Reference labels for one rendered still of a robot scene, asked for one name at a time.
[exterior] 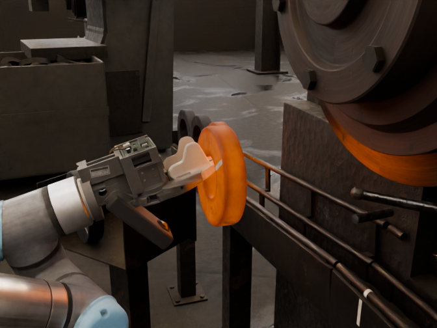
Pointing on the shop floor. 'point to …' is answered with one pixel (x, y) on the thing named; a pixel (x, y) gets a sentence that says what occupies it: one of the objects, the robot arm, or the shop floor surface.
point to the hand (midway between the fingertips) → (218, 164)
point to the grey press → (125, 63)
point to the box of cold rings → (51, 114)
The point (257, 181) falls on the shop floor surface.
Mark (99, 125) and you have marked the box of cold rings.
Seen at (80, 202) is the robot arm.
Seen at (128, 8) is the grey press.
